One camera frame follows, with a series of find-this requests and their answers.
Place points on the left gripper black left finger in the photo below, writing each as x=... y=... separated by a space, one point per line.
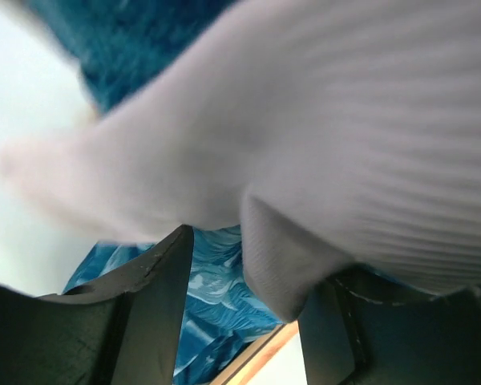
x=121 y=328

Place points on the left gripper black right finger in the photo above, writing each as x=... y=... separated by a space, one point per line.
x=359 y=328

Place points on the white sock black stripes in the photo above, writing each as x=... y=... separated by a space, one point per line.
x=334 y=133

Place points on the blue patterned cloth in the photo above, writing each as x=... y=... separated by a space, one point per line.
x=120 y=46

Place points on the wooden rack frame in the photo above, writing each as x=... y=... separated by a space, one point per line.
x=246 y=365

